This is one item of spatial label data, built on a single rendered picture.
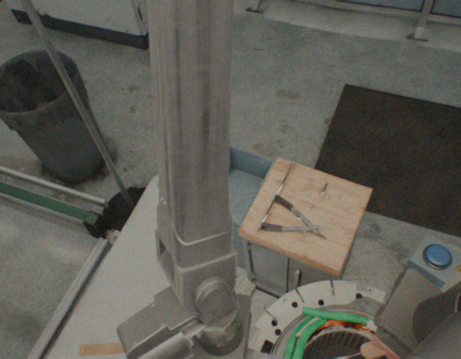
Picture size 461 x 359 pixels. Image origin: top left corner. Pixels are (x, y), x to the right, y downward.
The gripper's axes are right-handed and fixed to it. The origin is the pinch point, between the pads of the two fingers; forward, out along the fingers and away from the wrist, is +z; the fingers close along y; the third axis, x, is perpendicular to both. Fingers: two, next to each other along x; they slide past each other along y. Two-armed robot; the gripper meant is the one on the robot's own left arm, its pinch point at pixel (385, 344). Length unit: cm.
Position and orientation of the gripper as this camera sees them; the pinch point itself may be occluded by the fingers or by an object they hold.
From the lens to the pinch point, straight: 53.8
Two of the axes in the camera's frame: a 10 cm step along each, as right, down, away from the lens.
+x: 6.1, -6.3, 4.8
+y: 7.6, 6.4, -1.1
